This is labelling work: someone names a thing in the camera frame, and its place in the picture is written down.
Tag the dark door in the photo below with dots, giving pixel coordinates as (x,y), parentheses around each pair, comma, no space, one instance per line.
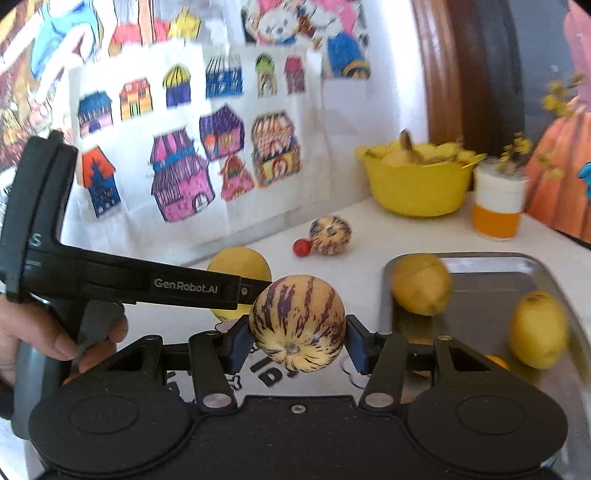
(521,55)

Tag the red cherry tomato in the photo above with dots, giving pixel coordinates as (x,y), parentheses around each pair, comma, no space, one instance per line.
(301,247)

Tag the yellow potato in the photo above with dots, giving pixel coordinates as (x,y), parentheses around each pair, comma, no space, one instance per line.
(420,285)

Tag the white printed tablecloth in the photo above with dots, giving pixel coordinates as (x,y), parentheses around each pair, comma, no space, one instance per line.
(364,240)

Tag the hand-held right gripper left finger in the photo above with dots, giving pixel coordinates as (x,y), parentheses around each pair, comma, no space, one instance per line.
(238,347)

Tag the wall poster orange dress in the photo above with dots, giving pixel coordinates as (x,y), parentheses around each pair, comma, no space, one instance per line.
(561,184)

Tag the white and orange cup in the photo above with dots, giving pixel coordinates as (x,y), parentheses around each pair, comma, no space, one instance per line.
(498,203)

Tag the yellow fruit pieces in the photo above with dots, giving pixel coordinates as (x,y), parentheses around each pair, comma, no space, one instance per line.
(415,154)

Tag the striped pepino melon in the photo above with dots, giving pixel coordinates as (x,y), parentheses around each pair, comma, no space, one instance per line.
(330,235)
(298,323)

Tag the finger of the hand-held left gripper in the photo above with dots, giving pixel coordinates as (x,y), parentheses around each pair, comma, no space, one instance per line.
(255,291)

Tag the coloured houses drawing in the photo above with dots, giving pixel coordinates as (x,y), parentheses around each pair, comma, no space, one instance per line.
(194,138)

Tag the yellow flower sprig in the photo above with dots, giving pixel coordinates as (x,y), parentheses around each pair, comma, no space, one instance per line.
(517,148)

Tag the brown wooden door frame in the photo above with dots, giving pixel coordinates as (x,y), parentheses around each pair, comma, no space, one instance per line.
(443,69)

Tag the yellow lemon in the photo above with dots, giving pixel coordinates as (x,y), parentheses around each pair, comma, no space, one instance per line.
(235,263)

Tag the pink girl drawing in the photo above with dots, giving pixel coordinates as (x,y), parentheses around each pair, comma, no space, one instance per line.
(300,27)

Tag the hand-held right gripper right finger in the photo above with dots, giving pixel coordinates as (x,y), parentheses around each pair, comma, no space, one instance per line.
(356,347)

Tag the large coloured figure drawing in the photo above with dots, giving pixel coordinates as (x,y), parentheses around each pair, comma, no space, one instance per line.
(46,69)

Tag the metal tray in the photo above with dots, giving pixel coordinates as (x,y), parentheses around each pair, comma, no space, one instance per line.
(485,286)

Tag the person's left hand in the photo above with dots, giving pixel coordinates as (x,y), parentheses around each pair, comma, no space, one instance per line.
(41,327)

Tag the small orange fruit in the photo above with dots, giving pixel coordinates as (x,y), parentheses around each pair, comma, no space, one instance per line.
(498,363)

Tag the yellow plastic bowl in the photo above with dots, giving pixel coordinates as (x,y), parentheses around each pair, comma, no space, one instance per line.
(415,189)

